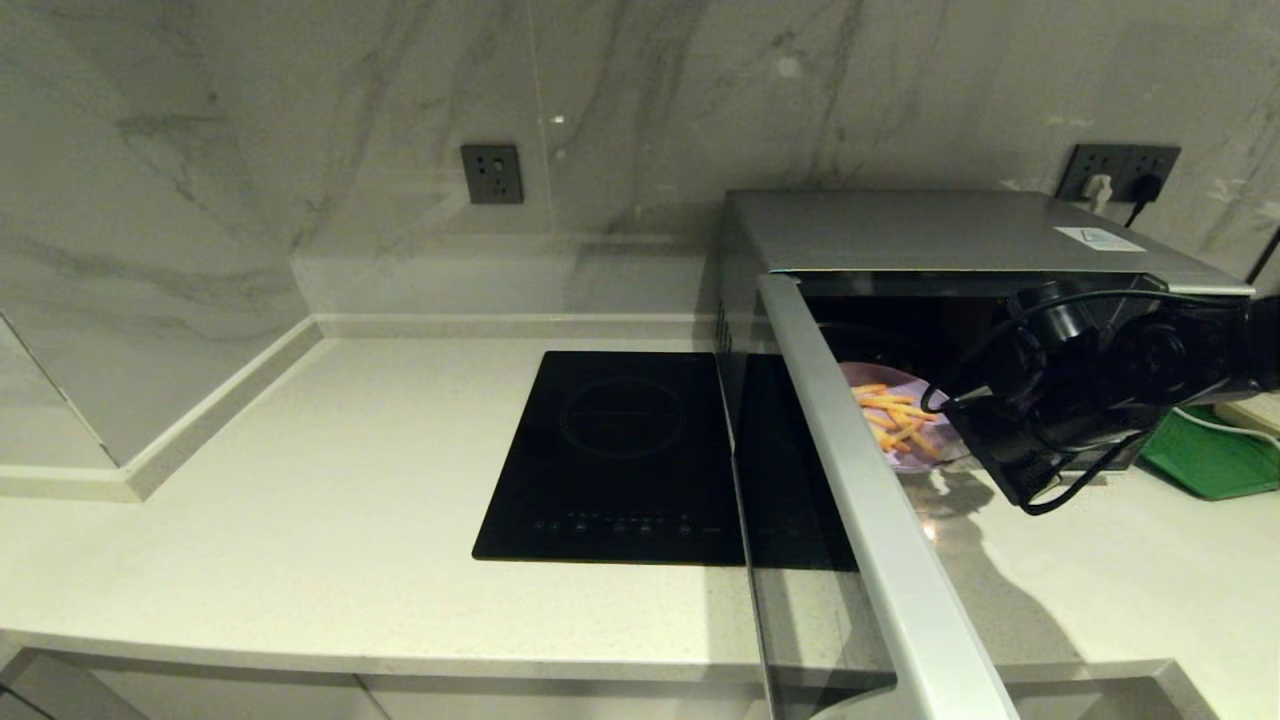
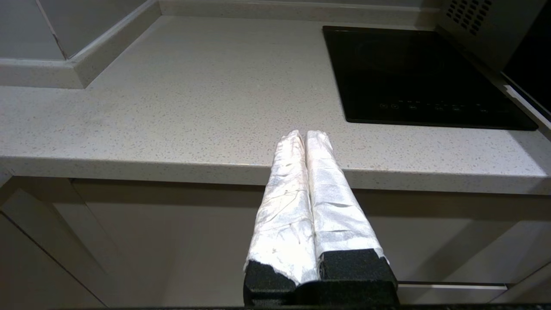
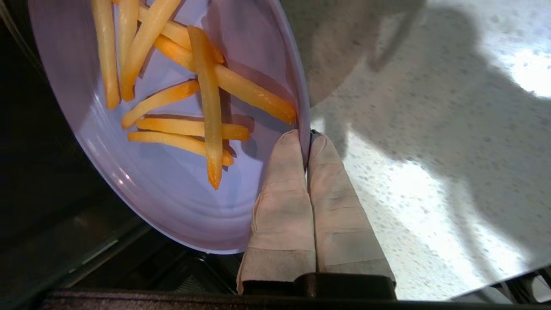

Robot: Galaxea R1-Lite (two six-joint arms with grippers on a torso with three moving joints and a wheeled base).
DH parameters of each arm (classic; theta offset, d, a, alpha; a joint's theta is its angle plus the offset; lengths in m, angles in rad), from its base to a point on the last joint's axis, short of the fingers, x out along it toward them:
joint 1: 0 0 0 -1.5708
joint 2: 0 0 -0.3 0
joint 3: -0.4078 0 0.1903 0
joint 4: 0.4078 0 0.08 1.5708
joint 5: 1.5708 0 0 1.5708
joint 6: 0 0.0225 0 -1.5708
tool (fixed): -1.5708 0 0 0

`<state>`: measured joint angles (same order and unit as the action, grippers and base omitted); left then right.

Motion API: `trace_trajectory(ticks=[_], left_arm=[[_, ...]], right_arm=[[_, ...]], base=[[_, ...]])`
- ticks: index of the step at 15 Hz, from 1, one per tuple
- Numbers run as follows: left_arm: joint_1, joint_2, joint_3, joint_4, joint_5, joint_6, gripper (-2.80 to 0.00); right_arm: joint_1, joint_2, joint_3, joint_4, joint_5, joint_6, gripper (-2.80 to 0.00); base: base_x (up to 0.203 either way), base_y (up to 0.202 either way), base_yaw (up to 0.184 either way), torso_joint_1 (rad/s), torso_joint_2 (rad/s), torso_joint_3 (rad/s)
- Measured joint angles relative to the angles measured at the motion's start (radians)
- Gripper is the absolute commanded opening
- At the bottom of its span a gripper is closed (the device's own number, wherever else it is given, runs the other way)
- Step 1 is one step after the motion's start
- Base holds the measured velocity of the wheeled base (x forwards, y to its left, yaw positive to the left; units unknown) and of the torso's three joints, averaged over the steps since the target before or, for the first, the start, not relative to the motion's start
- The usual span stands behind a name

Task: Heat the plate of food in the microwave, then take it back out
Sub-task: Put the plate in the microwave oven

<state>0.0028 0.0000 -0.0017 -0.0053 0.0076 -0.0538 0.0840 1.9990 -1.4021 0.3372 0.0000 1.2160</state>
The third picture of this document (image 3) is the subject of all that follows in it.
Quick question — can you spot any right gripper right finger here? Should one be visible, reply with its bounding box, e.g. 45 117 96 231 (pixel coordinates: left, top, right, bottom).
307 133 396 282

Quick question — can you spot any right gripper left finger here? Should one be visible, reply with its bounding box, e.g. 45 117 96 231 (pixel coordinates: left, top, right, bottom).
236 129 316 295

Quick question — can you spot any purple plate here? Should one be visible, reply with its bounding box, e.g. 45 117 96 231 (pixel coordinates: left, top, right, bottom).
28 0 311 254

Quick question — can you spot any orange french fry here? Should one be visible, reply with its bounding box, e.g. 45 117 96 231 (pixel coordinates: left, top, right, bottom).
120 0 182 102
121 79 201 130
127 131 235 167
92 0 122 110
117 0 139 71
137 3 225 64
154 34 297 125
188 25 223 190
136 117 251 142

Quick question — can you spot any silver microwave oven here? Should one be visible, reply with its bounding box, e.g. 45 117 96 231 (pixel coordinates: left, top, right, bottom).
0 0 259 298

